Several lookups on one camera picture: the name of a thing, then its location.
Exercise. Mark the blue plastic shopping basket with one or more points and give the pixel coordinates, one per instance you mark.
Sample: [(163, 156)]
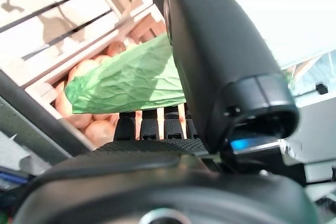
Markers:
[(10, 176)]

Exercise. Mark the wooden potato crate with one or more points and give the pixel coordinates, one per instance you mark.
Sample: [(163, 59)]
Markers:
[(39, 90)]

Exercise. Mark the tan potato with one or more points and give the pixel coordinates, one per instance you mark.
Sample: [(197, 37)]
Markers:
[(78, 121), (116, 48), (101, 132), (61, 100), (78, 70)]

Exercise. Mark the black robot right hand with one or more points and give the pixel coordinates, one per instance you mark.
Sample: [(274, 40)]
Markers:
[(223, 51)]

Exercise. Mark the wooden vegetable display stand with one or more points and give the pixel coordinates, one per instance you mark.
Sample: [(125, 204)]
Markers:
[(31, 119)]

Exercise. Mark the napa cabbage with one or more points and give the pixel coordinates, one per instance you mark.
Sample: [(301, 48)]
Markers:
[(126, 82)]

